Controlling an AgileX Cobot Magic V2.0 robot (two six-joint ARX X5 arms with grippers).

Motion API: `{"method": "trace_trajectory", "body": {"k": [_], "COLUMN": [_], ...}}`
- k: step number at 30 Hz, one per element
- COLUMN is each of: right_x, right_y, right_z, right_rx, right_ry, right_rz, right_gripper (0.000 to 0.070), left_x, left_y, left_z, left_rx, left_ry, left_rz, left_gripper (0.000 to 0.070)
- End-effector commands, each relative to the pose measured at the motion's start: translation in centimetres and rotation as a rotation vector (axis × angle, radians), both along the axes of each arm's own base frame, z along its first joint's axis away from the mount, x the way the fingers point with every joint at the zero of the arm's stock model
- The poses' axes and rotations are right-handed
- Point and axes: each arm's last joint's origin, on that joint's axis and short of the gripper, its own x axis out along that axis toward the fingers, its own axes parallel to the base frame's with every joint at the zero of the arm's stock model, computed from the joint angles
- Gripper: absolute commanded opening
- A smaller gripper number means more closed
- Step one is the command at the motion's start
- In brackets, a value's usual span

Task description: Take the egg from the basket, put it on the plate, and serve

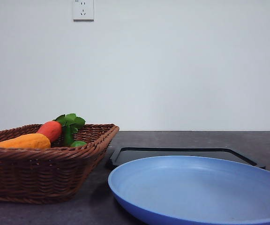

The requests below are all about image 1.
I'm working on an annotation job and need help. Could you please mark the blue round plate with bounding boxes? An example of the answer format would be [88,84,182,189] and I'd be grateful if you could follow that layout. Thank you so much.
[108,156,270,225]

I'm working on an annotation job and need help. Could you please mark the brown wicker basket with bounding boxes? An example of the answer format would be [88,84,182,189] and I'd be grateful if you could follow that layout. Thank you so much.
[0,124,120,203]

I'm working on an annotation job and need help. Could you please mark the black rectangular tray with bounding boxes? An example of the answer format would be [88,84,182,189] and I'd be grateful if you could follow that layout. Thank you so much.
[109,147,266,170]

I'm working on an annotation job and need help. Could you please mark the green leafy toy vegetable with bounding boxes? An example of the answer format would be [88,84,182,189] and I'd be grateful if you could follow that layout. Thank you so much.
[53,113,86,147]

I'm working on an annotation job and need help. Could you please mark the red orange toy carrot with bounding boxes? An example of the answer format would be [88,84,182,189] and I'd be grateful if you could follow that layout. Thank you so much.
[37,121,62,143]

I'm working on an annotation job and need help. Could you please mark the orange yellow toy vegetable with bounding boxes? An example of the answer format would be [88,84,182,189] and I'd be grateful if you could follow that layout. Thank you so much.
[0,133,51,149]

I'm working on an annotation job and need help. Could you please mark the white wall power socket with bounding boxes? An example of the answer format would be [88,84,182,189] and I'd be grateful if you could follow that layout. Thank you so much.
[72,0,94,22]

